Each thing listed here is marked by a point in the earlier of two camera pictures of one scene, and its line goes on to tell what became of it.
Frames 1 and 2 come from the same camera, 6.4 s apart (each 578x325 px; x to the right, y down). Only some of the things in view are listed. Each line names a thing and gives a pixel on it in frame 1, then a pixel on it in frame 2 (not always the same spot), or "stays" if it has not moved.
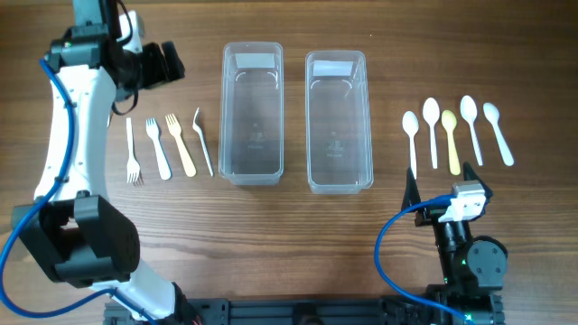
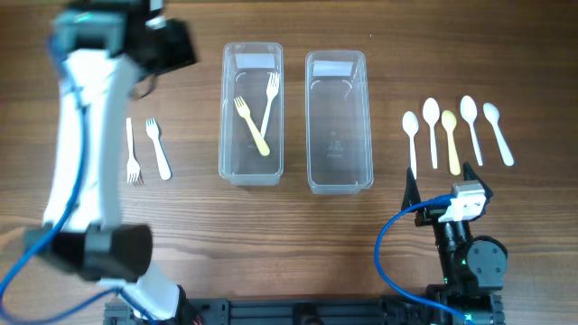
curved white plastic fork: (198, 128) → (273, 82)
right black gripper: (433, 215) stays
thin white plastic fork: (133, 168) stays
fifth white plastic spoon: (493, 115) stays
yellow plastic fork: (174, 128) → (244, 110)
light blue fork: (153, 130) stays
